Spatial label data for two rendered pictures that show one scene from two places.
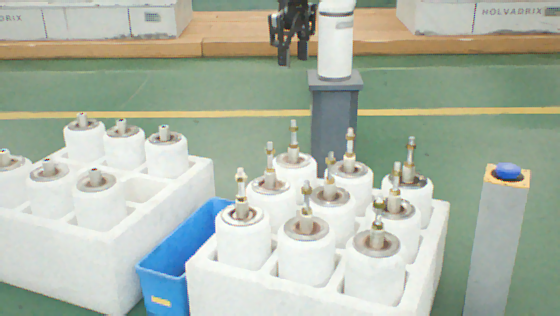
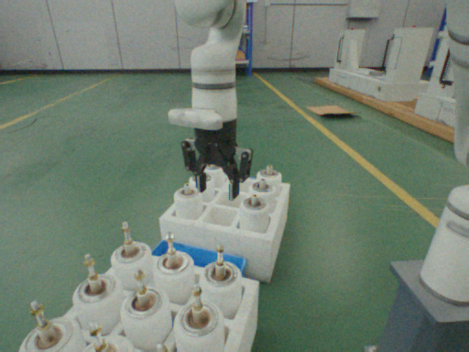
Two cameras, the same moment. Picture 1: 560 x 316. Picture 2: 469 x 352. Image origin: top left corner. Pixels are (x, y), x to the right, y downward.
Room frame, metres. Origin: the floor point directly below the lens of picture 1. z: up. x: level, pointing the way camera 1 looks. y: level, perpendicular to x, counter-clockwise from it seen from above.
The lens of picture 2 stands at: (1.03, -0.52, 0.74)
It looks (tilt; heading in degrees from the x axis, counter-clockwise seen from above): 26 degrees down; 84
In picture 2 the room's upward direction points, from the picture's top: straight up
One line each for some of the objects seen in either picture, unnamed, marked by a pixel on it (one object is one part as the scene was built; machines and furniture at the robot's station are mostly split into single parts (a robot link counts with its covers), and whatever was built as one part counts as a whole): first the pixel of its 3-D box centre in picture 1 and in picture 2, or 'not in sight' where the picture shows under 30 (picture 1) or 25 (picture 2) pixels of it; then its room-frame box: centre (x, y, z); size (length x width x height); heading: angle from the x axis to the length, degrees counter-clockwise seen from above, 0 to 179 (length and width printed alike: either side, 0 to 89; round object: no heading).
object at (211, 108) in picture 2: not in sight; (208, 100); (1.04, -0.05, 0.64); 0.11 x 0.09 x 0.06; 57
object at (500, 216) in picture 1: (493, 253); not in sight; (0.85, -0.39, 0.16); 0.07 x 0.07 x 0.31; 66
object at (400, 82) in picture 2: not in sight; (376, 59); (3.28, 3.28, 0.45); 1.61 x 0.57 x 0.74; 89
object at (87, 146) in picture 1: (89, 158); (267, 193); (1.28, 0.47, 0.16); 0.10 x 0.10 x 0.18
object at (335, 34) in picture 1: (335, 46); (461, 251); (1.48, -0.16, 0.39); 0.09 x 0.09 x 0.17; 89
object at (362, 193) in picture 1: (347, 209); (201, 348); (1.00, -0.14, 0.16); 0.10 x 0.10 x 0.18
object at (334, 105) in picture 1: (332, 127); (423, 336); (1.48, -0.16, 0.15); 0.15 x 0.15 x 0.30; 89
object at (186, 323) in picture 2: (348, 169); (199, 318); (1.00, -0.14, 0.25); 0.08 x 0.08 x 0.01
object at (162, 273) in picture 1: (200, 256); (196, 273); (0.99, 0.17, 0.06); 0.30 x 0.11 x 0.12; 156
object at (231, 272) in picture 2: (293, 160); (220, 273); (1.05, -0.03, 0.25); 0.08 x 0.08 x 0.01
